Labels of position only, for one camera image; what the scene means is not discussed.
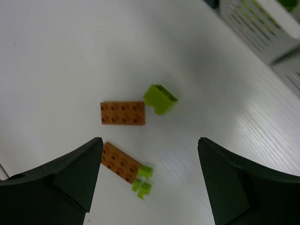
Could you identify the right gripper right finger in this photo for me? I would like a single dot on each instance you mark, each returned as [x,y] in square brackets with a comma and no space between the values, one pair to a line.
[243,192]

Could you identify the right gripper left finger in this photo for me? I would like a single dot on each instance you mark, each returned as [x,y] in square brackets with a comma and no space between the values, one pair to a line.
[59,192]

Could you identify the brown lego brick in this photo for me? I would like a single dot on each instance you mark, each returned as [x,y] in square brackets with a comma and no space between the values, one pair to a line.
[120,163]
[123,113]

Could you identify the lime small lego brick top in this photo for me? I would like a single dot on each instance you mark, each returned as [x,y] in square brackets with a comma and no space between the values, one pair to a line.
[160,99]

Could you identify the small lime lego piece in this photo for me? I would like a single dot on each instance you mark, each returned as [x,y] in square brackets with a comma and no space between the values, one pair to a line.
[141,188]
[145,171]

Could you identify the white slotted container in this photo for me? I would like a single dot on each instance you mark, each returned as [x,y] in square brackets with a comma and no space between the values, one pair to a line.
[266,27]
[288,69]

